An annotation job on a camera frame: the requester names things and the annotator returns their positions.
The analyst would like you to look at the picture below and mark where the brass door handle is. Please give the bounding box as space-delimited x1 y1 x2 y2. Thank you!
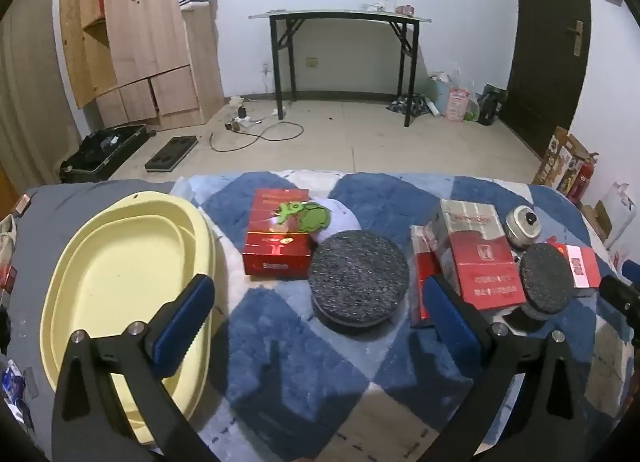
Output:
569 20 585 58

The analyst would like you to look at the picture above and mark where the dark cloth pile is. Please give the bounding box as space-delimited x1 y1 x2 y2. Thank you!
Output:
387 94 432 116

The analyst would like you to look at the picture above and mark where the blue checked plush blanket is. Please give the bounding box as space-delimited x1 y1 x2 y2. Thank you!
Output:
170 169 627 462

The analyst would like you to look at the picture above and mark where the black open suitcase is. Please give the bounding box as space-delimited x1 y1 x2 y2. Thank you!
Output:
59 125 149 182

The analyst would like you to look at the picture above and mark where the printed cardboard box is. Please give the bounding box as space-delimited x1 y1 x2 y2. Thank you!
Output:
532 127 591 193

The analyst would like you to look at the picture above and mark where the beige cloth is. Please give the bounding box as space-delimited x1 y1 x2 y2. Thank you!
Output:
0 215 19 269

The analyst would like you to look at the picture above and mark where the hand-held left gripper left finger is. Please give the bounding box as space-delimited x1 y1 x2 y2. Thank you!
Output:
51 273 217 462

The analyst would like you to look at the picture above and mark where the small red white box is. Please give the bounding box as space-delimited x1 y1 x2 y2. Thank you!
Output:
552 242 603 291

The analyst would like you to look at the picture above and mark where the large dark foam disc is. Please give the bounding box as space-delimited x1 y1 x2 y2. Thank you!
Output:
308 229 410 334

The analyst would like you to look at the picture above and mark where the silver round tin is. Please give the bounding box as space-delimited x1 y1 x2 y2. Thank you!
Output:
505 205 542 248

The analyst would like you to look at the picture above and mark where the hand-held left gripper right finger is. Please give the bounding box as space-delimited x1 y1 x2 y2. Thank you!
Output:
423 273 590 462

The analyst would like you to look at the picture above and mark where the blue white packet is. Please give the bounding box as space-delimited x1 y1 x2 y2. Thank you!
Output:
0 359 27 401

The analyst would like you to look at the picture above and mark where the red silver cigarette box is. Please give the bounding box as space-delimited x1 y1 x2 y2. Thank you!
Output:
432 199 527 314

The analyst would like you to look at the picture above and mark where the green rubber figure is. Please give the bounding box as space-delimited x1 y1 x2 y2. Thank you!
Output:
272 199 332 234

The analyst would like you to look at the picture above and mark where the white paper bag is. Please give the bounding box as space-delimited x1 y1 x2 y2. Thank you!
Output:
594 182 637 244

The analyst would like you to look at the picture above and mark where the small dark foam disc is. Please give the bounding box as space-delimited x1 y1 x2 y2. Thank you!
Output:
505 242 576 334

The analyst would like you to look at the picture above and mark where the beige curtain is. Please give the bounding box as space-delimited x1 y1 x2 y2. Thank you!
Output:
0 0 84 184

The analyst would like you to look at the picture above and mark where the pink plastic bag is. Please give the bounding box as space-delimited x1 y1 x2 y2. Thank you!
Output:
446 87 474 122

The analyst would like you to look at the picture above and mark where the black bag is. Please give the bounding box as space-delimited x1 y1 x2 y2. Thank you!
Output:
477 84 507 126

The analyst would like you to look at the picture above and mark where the yellow plastic basin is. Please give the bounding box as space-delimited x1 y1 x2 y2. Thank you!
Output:
40 191 217 447

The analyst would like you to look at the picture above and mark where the dark room door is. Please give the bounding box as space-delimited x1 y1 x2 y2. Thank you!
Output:
500 0 594 159

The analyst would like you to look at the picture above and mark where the black folding table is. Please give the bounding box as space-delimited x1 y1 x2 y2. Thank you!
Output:
248 9 432 128

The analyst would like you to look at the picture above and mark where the black foam tray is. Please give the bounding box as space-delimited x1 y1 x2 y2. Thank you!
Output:
144 136 200 173

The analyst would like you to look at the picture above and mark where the wooden wardrobe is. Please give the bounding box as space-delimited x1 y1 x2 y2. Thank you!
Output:
59 0 226 125

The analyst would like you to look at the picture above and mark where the wide red gold-print box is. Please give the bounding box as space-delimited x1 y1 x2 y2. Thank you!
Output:
243 188 316 277

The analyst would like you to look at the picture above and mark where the black floor cable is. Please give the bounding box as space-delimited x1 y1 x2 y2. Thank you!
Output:
209 121 305 152

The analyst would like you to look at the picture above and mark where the red fire extinguisher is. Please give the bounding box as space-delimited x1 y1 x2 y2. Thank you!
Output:
570 152 600 203

